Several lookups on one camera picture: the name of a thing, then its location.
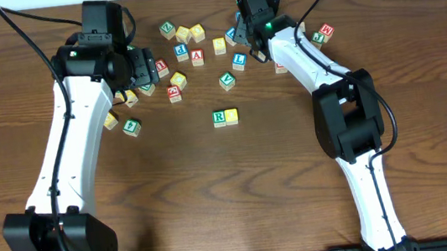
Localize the yellow O block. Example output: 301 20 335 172
224 108 239 126

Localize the green R block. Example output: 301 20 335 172
212 110 226 128

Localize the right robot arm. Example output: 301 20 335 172
233 10 406 251

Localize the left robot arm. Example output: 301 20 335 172
3 45 159 251

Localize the green N block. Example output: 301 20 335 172
138 84 156 96

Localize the red U block left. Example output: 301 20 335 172
155 59 169 79

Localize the red u block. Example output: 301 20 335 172
155 59 169 79
275 64 288 75

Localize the blue D block top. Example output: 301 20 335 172
235 11 241 22

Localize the blue I block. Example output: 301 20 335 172
257 51 267 62

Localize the yellow centre block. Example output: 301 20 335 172
212 37 226 55

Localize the blue L block lower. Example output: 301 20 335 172
232 53 247 71

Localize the yellow K block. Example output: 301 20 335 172
124 90 138 107

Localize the yellow C block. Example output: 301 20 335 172
170 71 187 91

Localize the red E block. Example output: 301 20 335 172
167 86 182 103

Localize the blue P block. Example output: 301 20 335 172
174 43 190 62

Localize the yellow block top right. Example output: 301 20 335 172
190 24 205 43

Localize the green Z block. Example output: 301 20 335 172
159 20 176 40

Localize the red U block right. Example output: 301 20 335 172
275 64 288 75

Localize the green V block centre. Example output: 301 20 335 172
219 71 236 92

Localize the red A block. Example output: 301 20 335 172
190 49 205 66

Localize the yellow S block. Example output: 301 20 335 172
175 25 192 44

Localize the green 4 block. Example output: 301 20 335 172
122 119 141 137

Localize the white X block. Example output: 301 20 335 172
299 22 305 33

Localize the yellow G block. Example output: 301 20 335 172
103 112 118 130

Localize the green J block right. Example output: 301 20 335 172
310 32 325 50

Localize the red M block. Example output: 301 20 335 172
319 24 335 43

